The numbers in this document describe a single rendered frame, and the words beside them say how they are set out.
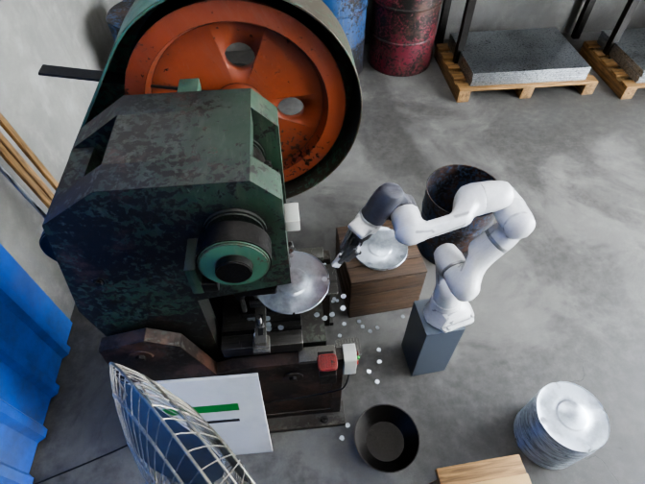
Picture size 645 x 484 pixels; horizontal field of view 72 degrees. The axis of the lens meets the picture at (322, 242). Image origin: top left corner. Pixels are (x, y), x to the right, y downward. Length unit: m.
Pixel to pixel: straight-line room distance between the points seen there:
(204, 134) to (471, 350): 1.86
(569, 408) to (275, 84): 1.76
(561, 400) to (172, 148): 1.85
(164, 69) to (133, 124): 0.31
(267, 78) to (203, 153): 0.48
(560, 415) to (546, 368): 0.48
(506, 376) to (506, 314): 0.38
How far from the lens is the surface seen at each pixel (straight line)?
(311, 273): 1.76
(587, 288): 3.06
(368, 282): 2.29
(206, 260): 1.11
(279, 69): 1.55
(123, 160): 1.21
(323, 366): 1.59
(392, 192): 1.40
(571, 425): 2.24
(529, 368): 2.64
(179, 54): 1.55
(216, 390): 1.87
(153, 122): 1.31
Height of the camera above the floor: 2.22
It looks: 51 degrees down
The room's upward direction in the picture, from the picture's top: 1 degrees counter-clockwise
